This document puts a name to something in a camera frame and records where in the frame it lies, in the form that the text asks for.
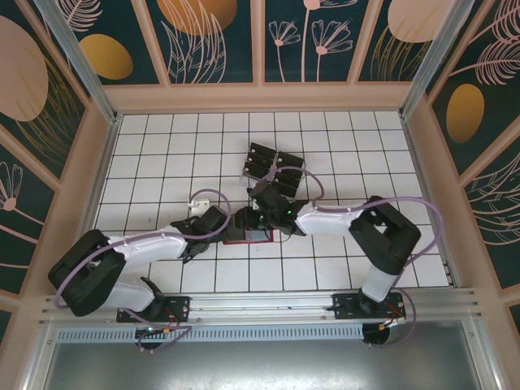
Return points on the clear acrylic card stand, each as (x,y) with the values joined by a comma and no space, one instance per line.
(245,180)

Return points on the aluminium front rail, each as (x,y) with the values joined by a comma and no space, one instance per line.
(260,302)

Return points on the red leather card holder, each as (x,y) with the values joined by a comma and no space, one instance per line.
(256,236)

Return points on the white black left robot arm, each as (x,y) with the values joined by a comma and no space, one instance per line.
(146,245)

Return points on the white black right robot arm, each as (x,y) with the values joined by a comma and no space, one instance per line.
(329,219)

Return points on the grey metal sheet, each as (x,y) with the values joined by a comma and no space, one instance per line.
(260,365)

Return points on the aluminium corner post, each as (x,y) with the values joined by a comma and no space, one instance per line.
(436,61)
(81,61)

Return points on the aluminium side rail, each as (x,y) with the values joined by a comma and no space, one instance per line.
(94,203)
(415,154)

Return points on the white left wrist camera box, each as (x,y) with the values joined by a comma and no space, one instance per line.
(201,201)

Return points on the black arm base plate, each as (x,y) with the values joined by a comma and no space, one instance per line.
(178,304)
(343,304)

